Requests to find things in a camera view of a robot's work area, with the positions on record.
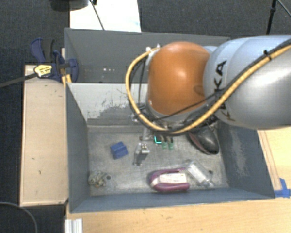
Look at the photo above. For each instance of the purple and white packet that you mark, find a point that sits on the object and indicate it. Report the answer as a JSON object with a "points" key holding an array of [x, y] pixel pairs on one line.
{"points": [[168, 180]]}

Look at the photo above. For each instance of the clear plastic bottle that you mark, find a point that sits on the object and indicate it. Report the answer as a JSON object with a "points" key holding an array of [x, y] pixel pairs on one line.
{"points": [[198, 174]]}

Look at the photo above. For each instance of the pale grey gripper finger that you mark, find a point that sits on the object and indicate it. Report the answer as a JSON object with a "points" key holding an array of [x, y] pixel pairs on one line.
{"points": [[137, 157], [145, 149]]}

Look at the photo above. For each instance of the pale wood board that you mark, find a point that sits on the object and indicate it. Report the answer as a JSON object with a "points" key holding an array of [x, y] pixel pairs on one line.
{"points": [[43, 142]]}

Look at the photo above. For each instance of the grey metal bin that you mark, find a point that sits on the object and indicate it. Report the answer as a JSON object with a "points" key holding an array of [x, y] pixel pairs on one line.
{"points": [[111, 127]]}

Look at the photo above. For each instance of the black oval object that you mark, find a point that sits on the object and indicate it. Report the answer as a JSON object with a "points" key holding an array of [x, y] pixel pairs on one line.
{"points": [[206, 141]]}

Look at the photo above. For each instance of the grey-green toy animal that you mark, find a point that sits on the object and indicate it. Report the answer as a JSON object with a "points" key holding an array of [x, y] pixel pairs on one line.
{"points": [[97, 178]]}

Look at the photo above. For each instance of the blue block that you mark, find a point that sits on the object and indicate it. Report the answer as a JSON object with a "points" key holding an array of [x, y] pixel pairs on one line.
{"points": [[119, 150]]}

